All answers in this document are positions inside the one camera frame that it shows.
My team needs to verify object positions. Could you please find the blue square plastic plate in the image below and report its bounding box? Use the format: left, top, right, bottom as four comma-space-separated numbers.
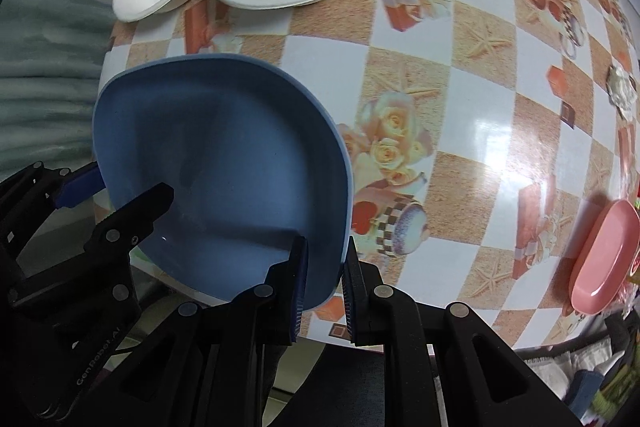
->
92, 54, 352, 309

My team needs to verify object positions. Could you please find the green curtain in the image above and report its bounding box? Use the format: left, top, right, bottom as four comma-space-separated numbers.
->
1, 0, 115, 178

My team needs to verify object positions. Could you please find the pink plastic plate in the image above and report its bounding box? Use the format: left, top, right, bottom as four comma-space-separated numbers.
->
568, 199, 639, 315

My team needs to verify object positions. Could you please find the checkered patterned tablecloth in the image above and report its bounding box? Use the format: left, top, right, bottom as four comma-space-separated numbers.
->
101, 0, 639, 348

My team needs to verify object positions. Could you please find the white flower ornament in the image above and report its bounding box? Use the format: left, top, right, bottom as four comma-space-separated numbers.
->
606, 65, 638, 122

